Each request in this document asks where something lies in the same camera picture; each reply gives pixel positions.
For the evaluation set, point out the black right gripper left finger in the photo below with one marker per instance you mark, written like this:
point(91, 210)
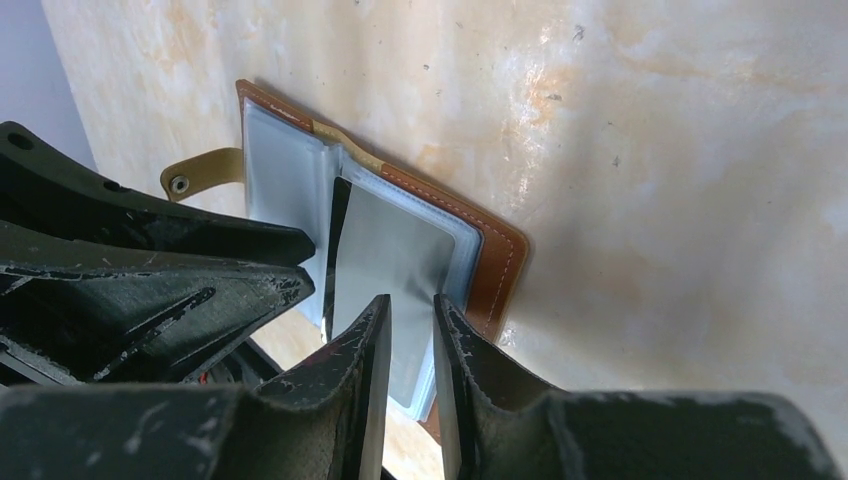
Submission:
point(322, 419)

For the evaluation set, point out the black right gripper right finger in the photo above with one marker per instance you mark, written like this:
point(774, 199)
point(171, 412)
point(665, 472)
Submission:
point(498, 420)

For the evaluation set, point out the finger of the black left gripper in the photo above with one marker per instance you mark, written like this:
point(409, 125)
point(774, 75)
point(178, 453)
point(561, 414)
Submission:
point(46, 191)
point(80, 312)

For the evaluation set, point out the grey black credit card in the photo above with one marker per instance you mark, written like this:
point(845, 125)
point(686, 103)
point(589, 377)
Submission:
point(378, 248)

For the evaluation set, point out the brown leather card holder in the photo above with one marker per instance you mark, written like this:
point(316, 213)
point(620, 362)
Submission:
point(288, 162)

